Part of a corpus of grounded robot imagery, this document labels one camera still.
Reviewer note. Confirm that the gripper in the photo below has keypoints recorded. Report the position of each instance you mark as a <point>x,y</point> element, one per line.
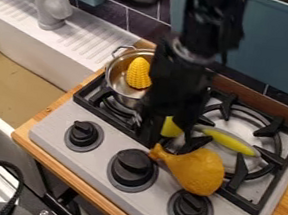
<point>179,84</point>

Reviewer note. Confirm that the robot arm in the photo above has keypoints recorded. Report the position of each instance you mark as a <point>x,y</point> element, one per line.
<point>211,18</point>

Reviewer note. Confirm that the toy chicken drumstick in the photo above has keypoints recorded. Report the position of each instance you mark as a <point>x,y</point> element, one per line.
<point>196,170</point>

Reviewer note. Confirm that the yellow toy corn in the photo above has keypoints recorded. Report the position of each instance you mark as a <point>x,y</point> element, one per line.
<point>139,73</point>

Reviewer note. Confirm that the yellow and grey tool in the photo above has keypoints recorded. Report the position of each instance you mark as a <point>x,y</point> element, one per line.
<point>229,142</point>

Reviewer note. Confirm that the silver pot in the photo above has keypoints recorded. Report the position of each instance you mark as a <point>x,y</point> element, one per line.
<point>119,79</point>

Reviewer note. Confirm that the toy stove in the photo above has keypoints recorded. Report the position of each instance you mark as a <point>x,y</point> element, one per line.
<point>97,173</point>

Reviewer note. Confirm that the toy sink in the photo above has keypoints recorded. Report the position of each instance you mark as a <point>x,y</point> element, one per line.
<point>14,88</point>

